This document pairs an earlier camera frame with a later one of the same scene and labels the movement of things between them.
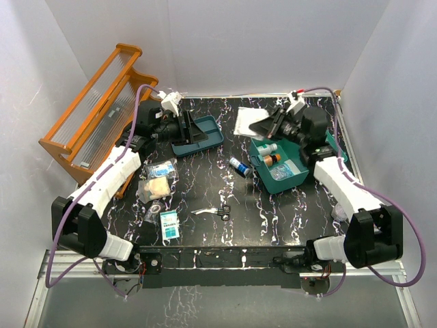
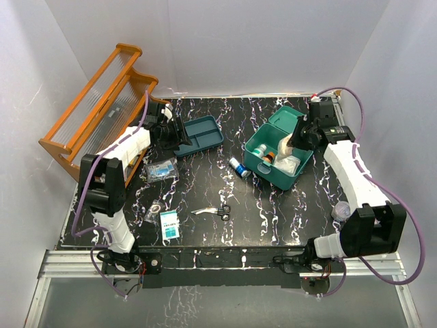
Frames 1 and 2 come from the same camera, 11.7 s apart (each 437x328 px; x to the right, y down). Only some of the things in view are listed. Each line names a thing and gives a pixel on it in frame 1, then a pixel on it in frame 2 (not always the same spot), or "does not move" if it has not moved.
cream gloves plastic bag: [153, 188] -> [285, 158]
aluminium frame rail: [54, 264] does not move
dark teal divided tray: [210, 126] does not move
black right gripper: [267, 126] -> [295, 141]
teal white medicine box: [170, 224] does not move
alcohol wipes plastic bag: [160, 169] does not move
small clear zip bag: [153, 212] does not move
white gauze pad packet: [245, 117] -> [291, 164]
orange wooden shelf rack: [92, 129] does not move
